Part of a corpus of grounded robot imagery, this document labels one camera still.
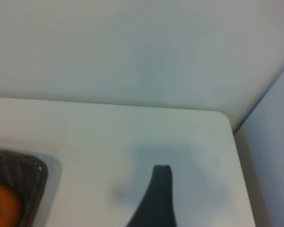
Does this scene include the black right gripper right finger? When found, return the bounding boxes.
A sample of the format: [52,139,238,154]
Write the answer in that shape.
[165,165,178,227]

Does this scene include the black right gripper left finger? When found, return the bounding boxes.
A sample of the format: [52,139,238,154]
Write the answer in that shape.
[125,165,168,227]

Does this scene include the dark brown woven basket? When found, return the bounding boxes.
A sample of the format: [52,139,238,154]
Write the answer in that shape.
[0,148,49,227]

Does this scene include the orange fruit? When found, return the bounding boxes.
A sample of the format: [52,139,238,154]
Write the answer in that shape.
[0,182,21,227]

